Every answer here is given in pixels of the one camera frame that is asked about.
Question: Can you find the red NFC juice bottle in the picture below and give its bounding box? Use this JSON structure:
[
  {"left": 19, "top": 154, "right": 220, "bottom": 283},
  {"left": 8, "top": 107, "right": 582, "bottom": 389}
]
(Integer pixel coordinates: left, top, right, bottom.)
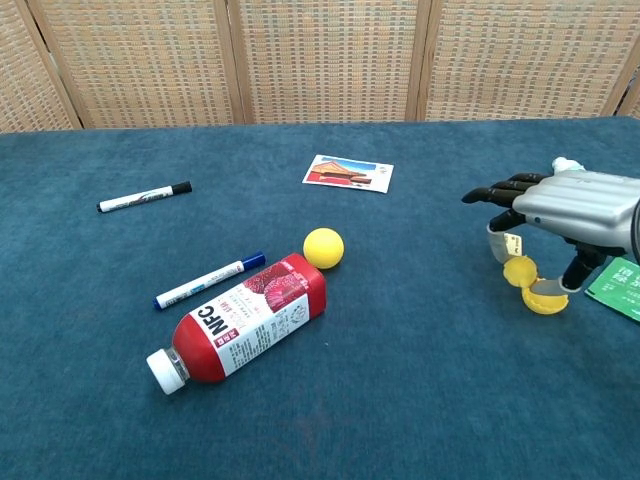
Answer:
[{"left": 145, "top": 253, "right": 329, "bottom": 396}]

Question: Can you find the cream mahjong tile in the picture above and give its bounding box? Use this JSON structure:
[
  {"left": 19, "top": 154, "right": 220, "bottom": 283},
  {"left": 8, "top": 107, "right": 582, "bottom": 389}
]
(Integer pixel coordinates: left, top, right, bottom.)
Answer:
[{"left": 502, "top": 232, "right": 525, "bottom": 261}]

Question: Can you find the black capped whiteboard marker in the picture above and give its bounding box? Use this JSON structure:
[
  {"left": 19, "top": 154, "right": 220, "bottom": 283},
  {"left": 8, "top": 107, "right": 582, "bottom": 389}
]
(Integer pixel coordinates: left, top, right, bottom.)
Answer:
[{"left": 96, "top": 180, "right": 193, "bottom": 214}]

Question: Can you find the blue capped whiteboard marker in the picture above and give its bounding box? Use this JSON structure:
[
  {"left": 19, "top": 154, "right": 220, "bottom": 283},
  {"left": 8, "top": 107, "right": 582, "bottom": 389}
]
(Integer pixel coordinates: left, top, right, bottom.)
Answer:
[{"left": 153, "top": 251, "right": 267, "bottom": 311}]

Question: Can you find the palace photo postcard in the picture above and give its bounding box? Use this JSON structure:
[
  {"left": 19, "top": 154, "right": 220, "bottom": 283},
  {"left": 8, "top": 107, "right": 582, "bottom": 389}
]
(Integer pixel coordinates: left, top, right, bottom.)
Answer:
[{"left": 301, "top": 153, "right": 395, "bottom": 194}]

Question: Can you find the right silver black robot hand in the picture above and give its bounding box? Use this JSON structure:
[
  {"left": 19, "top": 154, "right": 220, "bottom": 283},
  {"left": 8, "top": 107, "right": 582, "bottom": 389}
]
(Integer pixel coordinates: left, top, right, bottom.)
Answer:
[{"left": 460, "top": 169, "right": 640, "bottom": 294}]

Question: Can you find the green sachet packet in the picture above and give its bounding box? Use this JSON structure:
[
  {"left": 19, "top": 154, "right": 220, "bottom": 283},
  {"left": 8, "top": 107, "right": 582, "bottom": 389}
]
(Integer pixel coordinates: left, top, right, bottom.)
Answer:
[{"left": 584, "top": 257, "right": 640, "bottom": 323}]

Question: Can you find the yellow ball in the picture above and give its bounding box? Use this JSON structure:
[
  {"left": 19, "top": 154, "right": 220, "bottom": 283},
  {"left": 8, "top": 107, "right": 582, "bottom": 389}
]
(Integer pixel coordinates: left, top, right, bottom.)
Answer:
[{"left": 302, "top": 227, "right": 346, "bottom": 270}]

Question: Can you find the woven bamboo folding screen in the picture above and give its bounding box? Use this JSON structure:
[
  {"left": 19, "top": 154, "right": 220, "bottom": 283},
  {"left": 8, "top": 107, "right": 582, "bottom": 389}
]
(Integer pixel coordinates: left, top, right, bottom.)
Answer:
[{"left": 0, "top": 0, "right": 640, "bottom": 134}]

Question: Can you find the small yellow toy piece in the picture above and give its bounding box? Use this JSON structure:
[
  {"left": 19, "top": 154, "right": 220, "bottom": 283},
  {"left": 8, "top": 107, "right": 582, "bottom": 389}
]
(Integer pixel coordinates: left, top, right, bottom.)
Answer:
[{"left": 502, "top": 254, "right": 542, "bottom": 289}]

